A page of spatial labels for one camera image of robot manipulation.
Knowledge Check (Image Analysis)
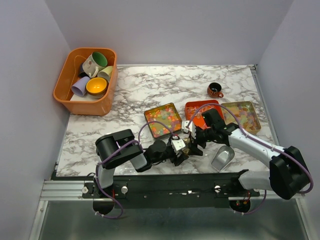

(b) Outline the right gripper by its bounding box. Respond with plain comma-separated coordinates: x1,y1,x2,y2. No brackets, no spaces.
187,125,215,156

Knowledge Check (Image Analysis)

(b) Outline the gold jar lid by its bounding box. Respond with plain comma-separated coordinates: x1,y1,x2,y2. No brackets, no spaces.
182,138,191,155

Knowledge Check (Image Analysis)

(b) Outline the silver metal scoop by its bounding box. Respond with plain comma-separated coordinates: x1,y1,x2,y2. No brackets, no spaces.
211,145,235,172

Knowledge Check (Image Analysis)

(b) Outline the orange lollipop tin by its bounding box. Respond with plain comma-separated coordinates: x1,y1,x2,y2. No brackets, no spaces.
184,100,224,129

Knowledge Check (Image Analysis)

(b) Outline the dark tin of gummies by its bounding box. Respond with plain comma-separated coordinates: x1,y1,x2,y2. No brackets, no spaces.
144,102,182,140

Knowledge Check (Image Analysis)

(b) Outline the gold popsicle candy tin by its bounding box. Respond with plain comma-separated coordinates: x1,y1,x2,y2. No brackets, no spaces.
221,101,262,135

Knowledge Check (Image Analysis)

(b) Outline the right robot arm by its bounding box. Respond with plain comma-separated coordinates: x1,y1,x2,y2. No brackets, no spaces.
181,108,314,200

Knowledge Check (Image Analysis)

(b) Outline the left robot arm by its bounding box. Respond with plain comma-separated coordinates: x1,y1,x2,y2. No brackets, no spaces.
93,129,189,198

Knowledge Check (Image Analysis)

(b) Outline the orange black mug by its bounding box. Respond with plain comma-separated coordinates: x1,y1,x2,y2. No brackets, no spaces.
207,82,224,98

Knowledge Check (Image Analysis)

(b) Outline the yellow-inside bowl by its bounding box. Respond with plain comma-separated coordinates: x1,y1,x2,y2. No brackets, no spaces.
85,77,109,99

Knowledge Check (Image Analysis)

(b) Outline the cream yellow cup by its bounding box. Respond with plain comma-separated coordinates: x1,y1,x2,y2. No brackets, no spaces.
96,66,113,83

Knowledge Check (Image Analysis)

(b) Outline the lavender cup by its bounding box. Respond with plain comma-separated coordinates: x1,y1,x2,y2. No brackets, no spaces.
71,76,90,97

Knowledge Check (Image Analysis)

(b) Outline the floral green-inside mug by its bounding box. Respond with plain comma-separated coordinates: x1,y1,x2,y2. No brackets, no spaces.
82,51,108,78

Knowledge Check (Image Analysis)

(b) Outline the dark navy cup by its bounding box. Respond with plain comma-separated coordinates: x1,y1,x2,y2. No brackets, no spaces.
78,62,88,78

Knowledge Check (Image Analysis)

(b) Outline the orange plastic bin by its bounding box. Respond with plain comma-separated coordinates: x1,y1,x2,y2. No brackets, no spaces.
53,47,118,116

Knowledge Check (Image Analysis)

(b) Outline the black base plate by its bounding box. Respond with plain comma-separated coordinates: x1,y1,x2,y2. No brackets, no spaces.
79,172,261,210

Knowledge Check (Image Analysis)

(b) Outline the aluminium frame rail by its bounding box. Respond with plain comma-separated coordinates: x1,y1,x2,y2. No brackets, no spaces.
39,180,85,201

